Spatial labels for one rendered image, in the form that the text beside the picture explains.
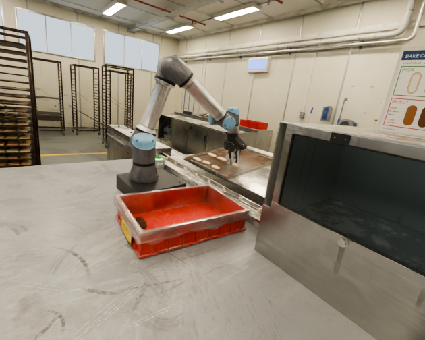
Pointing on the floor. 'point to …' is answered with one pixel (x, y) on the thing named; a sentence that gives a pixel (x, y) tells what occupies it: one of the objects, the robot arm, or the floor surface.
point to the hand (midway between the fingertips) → (234, 162)
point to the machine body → (117, 149)
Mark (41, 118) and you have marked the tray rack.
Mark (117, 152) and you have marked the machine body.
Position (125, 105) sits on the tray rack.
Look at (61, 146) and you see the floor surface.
